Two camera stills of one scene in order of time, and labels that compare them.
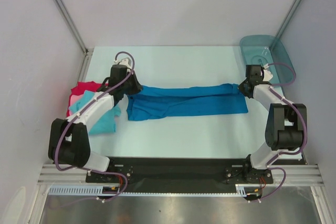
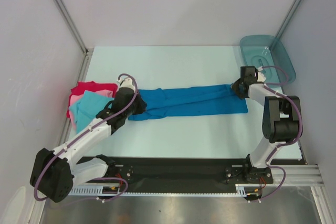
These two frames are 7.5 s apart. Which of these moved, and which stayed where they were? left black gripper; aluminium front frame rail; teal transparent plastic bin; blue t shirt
Moved: left black gripper
Stayed: aluminium front frame rail; blue t shirt; teal transparent plastic bin
